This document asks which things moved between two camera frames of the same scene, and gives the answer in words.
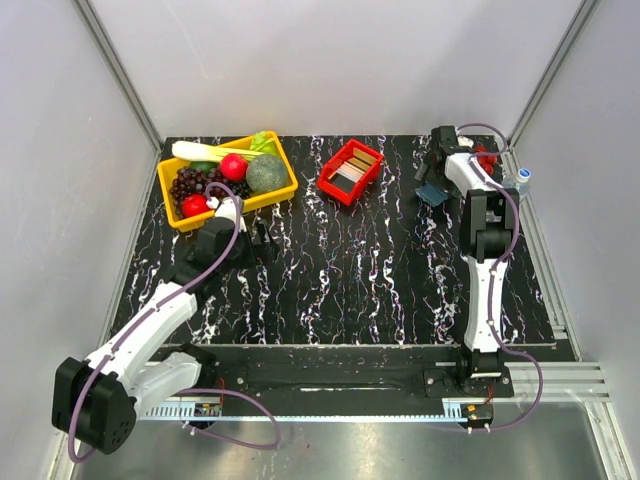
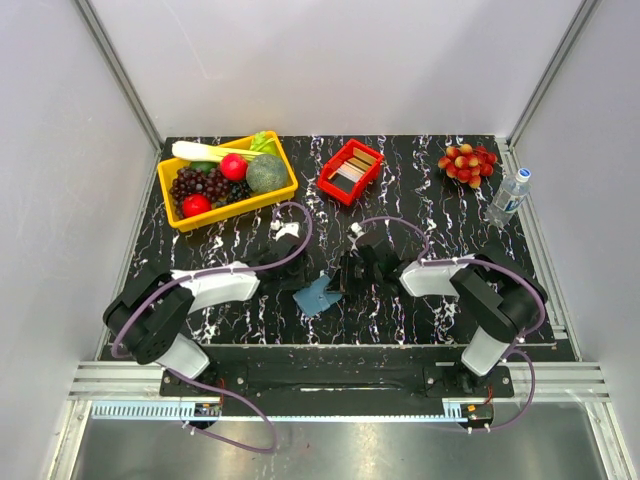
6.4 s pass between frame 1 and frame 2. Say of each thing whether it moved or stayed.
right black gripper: moved
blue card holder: moved
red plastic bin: stayed
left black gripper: moved
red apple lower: stayed
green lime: stayed
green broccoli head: stayed
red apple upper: stayed
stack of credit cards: stayed
